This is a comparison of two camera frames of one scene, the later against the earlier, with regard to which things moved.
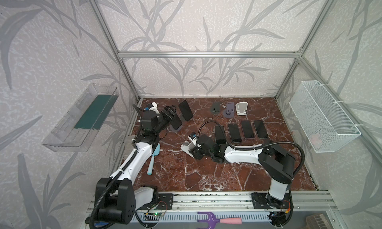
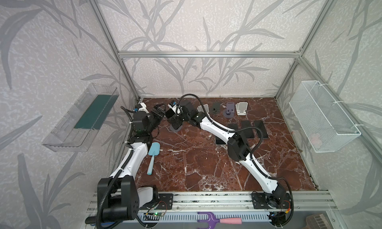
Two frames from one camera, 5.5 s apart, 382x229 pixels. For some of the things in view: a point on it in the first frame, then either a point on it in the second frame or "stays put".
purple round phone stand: x=229 y=112 stays put
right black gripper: x=193 y=151 to x=174 y=118
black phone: x=247 y=129 stays put
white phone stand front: x=187 y=146 to x=200 y=109
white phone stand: x=241 y=108 stays put
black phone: x=261 y=130 stays put
